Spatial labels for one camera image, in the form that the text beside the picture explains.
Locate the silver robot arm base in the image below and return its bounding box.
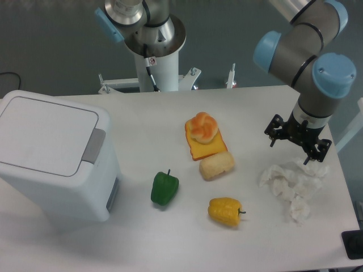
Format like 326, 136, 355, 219
94, 1, 186, 57

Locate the beige oblong bread roll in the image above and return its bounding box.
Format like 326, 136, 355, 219
199, 151, 235, 181

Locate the white frame bracket right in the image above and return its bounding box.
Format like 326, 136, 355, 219
226, 63, 237, 88

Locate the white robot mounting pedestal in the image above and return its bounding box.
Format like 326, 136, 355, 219
99, 52, 201, 94

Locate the crumpled white tissue paper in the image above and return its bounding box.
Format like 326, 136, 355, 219
258, 158, 330, 226

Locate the knotted orange bread roll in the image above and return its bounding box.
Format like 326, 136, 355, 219
187, 112, 218, 144

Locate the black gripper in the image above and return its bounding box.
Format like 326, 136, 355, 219
264, 114, 332, 165

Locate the orange toast slice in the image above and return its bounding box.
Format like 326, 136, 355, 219
184, 120, 228, 161

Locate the yellow bell pepper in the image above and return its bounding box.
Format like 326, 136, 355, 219
208, 197, 246, 227

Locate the white plastic trash can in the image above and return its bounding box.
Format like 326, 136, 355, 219
1, 90, 121, 222

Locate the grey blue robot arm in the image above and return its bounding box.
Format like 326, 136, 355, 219
253, 1, 357, 164

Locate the green bell pepper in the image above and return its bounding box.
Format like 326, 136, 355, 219
151, 169, 179, 206

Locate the grey trash can push button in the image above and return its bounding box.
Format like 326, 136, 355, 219
82, 128, 106, 164

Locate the black cable on floor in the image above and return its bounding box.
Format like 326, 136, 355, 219
0, 72, 22, 99

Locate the black device at table edge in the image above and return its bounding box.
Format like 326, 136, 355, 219
341, 230, 363, 260

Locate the black cable on pedestal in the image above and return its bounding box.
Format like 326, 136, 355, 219
143, 44, 161, 93

